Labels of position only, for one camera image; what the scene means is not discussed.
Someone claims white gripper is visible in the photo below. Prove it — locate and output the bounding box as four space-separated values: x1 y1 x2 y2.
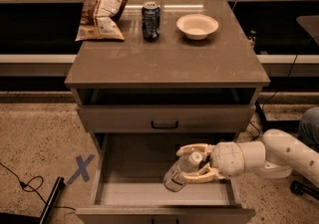
176 142 245 183

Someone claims clear plastic bottle white cap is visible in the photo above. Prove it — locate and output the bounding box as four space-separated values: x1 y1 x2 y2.
163 151 202 192

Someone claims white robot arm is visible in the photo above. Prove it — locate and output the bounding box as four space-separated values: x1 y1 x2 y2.
176 129 319 187

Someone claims open middle drawer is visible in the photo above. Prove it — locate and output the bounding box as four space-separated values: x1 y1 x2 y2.
76 133 255 224

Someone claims grey drawer cabinet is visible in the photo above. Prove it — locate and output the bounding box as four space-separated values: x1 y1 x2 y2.
64 0 271 224

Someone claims closed top drawer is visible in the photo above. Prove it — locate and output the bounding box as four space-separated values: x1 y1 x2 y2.
77 105 255 133

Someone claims black tripod leg right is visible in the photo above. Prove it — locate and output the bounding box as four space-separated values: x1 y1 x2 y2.
255 101 269 131

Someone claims black caster wheel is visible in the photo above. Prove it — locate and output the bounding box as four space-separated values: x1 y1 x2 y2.
290 180 319 200

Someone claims blue jeans leg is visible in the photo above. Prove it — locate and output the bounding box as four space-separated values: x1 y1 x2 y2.
298 107 319 151

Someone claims blue tape cross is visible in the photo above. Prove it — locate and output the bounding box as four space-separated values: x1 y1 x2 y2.
67 154 95 185

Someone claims white paper bowl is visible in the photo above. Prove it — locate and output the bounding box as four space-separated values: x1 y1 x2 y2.
176 14 218 40

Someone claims dark blue soda can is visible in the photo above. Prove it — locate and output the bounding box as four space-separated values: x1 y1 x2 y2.
142 1 160 42

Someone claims brown chip bag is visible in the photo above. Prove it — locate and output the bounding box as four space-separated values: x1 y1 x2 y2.
76 0 128 41

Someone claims black stand leg left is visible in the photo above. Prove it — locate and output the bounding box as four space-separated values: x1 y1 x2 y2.
0 176 65 224

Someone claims black drawer handle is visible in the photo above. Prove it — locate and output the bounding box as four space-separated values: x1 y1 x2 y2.
151 120 178 129

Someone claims black cable left floor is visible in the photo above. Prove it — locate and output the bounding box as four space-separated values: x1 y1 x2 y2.
0 161 78 212

